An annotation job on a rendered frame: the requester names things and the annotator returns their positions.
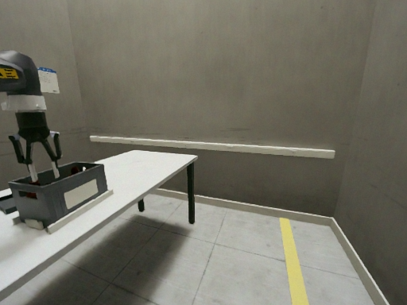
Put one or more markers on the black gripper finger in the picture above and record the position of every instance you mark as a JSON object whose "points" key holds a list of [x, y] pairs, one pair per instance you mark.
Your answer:
{"points": [[50, 152], [29, 153]]}

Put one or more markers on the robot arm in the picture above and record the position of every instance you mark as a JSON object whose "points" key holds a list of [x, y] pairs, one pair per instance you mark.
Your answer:
{"points": [[20, 80]]}

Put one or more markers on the grey plastic crate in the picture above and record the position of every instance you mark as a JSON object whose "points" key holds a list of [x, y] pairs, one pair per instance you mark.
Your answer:
{"points": [[62, 196]]}

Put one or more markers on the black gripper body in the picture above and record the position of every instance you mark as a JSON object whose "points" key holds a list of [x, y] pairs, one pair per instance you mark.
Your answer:
{"points": [[32, 122]]}

